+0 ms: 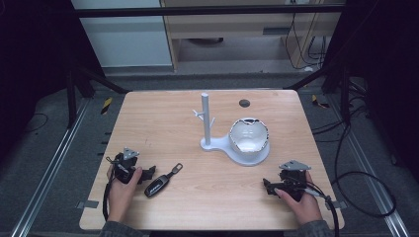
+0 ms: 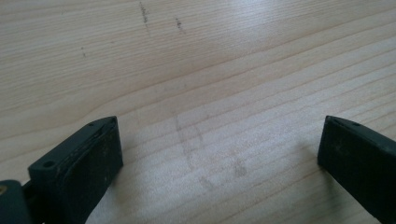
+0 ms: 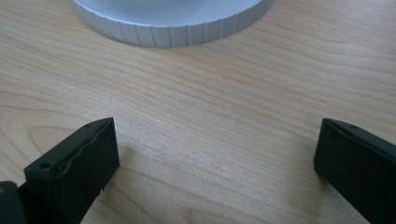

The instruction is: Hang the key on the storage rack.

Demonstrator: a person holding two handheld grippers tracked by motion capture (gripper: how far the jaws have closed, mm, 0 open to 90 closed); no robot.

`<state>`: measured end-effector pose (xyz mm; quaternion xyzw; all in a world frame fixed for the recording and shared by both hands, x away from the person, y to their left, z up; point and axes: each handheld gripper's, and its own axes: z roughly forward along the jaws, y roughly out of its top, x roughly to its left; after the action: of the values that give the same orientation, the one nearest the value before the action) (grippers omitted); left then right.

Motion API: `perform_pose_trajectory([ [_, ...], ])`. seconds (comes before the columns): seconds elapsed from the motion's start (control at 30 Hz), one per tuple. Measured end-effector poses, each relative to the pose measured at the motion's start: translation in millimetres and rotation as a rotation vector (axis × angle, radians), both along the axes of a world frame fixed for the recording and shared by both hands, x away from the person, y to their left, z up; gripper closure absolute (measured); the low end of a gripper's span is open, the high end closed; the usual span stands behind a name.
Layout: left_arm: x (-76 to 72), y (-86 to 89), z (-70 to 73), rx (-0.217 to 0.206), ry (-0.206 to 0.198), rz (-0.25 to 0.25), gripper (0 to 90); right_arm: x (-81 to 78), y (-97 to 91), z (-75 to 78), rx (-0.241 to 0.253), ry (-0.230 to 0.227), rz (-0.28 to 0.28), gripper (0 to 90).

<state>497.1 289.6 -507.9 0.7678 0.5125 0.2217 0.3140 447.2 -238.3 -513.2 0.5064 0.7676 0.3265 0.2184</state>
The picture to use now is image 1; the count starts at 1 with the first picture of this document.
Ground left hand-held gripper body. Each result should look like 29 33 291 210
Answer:
105 147 144 185

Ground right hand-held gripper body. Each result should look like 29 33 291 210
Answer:
276 159 312 202

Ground black car key fob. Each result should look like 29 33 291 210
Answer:
143 162 184 198

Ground person's left hand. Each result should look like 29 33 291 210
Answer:
106 165 143 223

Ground person's right hand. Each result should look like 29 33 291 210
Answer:
274 171 324 227

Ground grey tape piece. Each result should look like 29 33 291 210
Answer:
75 199 100 210
325 199 349 211

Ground white bowl with silver rim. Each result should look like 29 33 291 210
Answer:
228 117 270 154

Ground grey key holder stand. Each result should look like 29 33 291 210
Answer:
192 92 272 167

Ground yellow black striped tape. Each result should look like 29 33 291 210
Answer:
100 96 114 116
310 94 331 110

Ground black metal stand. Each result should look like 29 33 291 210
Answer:
282 55 352 126
64 58 131 130

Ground white cabinet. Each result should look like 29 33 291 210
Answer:
70 0 174 69

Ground light wooden desk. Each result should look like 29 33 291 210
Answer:
159 0 346 72

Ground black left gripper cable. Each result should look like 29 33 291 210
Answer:
102 156 124 222

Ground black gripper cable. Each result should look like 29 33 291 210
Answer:
102 156 124 222
285 176 341 237

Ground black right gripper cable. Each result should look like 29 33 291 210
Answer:
285 176 341 237

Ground aluminium floor rail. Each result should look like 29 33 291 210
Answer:
9 98 91 237
327 95 411 237

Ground black looped floor cable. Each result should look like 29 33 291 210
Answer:
310 108 397 219

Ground thin black floor cable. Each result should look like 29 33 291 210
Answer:
23 113 49 134

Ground hanging black cables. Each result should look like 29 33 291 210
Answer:
284 12 329 71

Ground black horizontal frame bar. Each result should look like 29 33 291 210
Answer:
70 4 347 19

